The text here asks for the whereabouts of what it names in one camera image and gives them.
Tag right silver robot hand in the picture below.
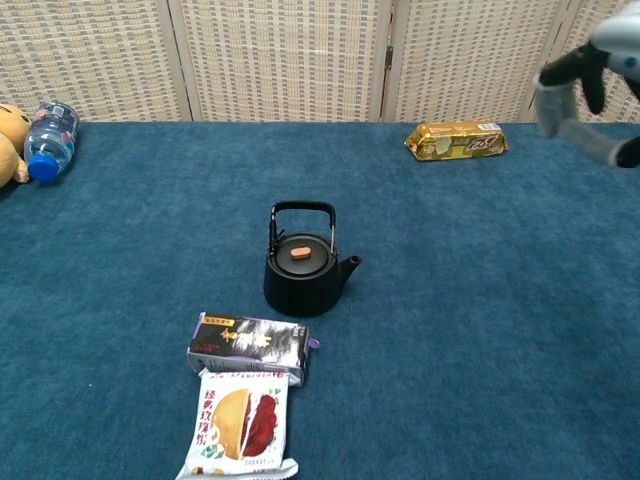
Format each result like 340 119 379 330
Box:
534 2 640 169

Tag black teapot lid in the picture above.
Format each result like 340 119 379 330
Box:
273 233 335 277

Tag black teapot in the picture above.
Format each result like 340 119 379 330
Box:
263 200 363 318

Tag gold snack package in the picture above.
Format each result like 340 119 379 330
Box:
403 119 510 163

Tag blue table cloth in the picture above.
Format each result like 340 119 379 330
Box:
0 120 640 480

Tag woven bamboo folding screen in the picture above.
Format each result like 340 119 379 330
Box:
0 0 640 124

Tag rose cake snack packet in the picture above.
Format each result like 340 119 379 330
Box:
174 368 300 480

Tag blue water bottle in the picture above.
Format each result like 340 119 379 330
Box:
23 101 81 185

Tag yellow plush toy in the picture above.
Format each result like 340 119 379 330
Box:
0 103 32 189

